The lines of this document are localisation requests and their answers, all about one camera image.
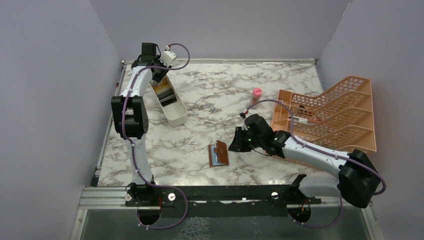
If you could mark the orange plastic file organizer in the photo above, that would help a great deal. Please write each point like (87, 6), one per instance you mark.
(341, 118)

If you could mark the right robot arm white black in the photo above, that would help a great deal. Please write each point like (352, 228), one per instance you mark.
(351, 175)

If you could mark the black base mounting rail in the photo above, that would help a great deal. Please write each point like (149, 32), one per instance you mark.
(216, 201)

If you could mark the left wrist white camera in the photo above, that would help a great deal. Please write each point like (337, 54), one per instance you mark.
(167, 57)

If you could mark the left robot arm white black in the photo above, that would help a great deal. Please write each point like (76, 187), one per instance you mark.
(130, 116)

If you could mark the pink small bottle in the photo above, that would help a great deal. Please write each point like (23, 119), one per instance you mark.
(255, 96)

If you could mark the aluminium table frame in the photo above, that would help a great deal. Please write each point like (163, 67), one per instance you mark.
(214, 94)

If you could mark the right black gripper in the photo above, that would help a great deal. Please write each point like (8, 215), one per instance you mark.
(237, 145)

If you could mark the white oblong plastic tray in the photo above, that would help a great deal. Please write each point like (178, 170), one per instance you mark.
(171, 104)

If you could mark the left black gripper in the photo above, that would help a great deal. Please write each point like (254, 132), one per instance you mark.
(157, 77)

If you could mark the stack of credit cards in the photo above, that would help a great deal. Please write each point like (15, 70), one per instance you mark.
(165, 93)

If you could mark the brown leather card holder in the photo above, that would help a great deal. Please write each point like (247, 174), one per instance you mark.
(218, 154)

